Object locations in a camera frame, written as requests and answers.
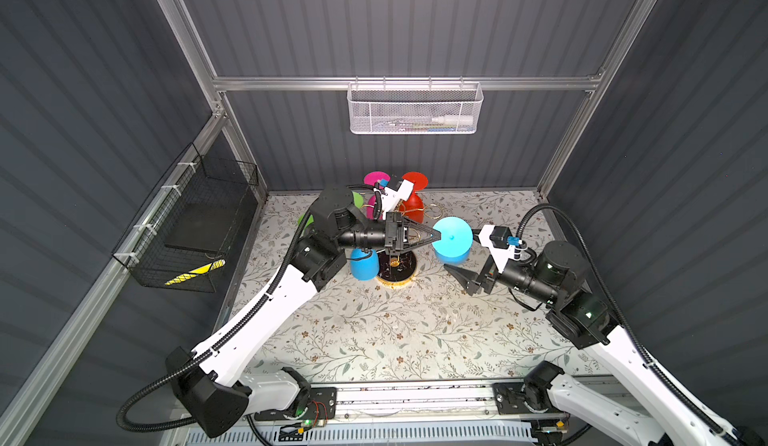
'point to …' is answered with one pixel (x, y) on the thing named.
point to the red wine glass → (412, 208)
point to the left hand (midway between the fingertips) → (442, 239)
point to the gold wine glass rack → (396, 271)
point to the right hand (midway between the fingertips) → (461, 249)
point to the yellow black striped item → (196, 272)
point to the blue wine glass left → (367, 268)
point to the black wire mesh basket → (188, 224)
